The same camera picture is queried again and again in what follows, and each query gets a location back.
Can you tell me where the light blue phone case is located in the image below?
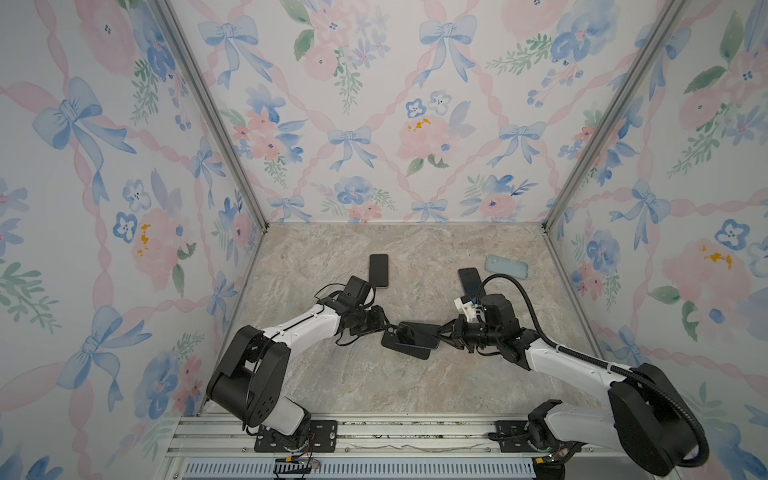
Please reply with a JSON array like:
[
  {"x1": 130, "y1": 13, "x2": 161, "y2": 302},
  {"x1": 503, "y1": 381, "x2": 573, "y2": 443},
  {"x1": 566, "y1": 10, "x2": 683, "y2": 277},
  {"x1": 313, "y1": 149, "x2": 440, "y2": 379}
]
[{"x1": 485, "y1": 255, "x2": 529, "y2": 280}]

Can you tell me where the aluminium corner post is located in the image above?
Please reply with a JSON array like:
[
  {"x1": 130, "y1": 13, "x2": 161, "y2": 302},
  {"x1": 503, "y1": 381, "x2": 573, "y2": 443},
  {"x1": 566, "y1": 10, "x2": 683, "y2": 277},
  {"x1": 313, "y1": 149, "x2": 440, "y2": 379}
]
[
  {"x1": 148, "y1": 0, "x2": 268, "y2": 234},
  {"x1": 542, "y1": 0, "x2": 688, "y2": 234}
]

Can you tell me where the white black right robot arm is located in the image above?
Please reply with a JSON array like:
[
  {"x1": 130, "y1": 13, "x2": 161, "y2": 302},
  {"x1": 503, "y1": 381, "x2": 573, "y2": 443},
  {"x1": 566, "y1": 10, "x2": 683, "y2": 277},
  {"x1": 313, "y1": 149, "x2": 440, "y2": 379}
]
[{"x1": 435, "y1": 317, "x2": 711, "y2": 476}]

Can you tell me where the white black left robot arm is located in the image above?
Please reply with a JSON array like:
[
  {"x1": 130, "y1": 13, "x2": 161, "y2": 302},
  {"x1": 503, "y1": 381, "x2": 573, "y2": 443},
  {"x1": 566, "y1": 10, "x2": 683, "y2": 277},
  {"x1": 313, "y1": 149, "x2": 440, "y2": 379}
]
[{"x1": 206, "y1": 300, "x2": 389, "y2": 437}]

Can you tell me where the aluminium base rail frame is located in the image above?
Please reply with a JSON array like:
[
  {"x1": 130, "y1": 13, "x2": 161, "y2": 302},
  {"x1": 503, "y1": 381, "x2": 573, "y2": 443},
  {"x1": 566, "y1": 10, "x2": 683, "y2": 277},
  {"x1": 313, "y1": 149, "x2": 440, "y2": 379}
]
[{"x1": 157, "y1": 410, "x2": 649, "y2": 479}]

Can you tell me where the pink edged phone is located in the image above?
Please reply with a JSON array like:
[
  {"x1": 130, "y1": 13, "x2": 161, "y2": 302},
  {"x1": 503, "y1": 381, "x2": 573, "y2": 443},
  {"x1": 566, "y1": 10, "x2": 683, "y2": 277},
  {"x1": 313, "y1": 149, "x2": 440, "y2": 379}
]
[{"x1": 458, "y1": 267, "x2": 485, "y2": 303}]

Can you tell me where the black corrugated cable hose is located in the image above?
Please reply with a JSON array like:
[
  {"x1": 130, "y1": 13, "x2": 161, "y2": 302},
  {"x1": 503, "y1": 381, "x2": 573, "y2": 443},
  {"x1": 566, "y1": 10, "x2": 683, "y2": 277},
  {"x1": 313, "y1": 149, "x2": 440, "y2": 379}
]
[{"x1": 479, "y1": 273, "x2": 710, "y2": 469}]

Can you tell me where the black phone case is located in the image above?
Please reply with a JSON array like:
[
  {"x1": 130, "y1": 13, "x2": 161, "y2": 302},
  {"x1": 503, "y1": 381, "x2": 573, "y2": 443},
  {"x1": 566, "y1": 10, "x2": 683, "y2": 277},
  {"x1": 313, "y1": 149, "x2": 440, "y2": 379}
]
[{"x1": 381, "y1": 333, "x2": 432, "y2": 360}]

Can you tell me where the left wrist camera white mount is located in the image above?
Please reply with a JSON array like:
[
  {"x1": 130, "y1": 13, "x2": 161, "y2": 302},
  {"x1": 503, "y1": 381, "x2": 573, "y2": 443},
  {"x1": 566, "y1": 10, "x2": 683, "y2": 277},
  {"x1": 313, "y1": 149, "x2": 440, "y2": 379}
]
[{"x1": 336, "y1": 276, "x2": 375, "y2": 309}]

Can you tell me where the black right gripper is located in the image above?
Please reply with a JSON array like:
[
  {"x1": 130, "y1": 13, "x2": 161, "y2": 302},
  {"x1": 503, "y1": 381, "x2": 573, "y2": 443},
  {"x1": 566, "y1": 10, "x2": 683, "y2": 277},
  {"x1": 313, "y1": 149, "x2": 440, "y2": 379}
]
[{"x1": 431, "y1": 316, "x2": 502, "y2": 354}]

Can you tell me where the silver edged phone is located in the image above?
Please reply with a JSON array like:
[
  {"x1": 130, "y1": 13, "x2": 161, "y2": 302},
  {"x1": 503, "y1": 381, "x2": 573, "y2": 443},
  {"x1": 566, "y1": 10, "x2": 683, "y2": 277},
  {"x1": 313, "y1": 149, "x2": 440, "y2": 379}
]
[{"x1": 368, "y1": 253, "x2": 391, "y2": 288}]

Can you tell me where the aluminium corner post left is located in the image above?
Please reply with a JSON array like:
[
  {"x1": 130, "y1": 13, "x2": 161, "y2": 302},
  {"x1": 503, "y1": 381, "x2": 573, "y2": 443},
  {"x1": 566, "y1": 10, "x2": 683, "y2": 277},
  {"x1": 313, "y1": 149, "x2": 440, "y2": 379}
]
[{"x1": 148, "y1": 0, "x2": 268, "y2": 234}]

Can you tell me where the white vent grille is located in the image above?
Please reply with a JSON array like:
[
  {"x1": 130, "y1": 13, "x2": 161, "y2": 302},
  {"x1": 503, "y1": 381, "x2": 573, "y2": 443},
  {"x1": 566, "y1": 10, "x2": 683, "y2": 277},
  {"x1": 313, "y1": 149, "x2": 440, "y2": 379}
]
[{"x1": 179, "y1": 457, "x2": 537, "y2": 479}]

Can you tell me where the aluminium corner post right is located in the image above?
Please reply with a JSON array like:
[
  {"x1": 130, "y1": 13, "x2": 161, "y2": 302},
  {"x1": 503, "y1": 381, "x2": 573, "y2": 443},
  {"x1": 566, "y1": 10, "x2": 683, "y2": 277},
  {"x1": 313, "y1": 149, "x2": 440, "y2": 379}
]
[{"x1": 542, "y1": 0, "x2": 688, "y2": 234}]

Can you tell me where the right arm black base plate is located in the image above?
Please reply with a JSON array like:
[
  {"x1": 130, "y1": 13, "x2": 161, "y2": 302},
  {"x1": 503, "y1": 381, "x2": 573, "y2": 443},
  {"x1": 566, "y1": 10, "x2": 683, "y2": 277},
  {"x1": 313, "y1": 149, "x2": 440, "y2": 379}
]
[{"x1": 493, "y1": 419, "x2": 582, "y2": 454}]

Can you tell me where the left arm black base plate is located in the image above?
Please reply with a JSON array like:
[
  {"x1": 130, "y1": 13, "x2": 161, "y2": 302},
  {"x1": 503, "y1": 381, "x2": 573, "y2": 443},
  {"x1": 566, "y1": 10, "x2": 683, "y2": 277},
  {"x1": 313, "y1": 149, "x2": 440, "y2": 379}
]
[{"x1": 254, "y1": 420, "x2": 338, "y2": 454}]

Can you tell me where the blue edged phone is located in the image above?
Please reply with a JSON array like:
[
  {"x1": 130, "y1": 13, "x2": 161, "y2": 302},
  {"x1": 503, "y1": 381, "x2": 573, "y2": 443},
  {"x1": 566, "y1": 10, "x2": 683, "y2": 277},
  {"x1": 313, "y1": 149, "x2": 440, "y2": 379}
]
[{"x1": 397, "y1": 322, "x2": 441, "y2": 350}]

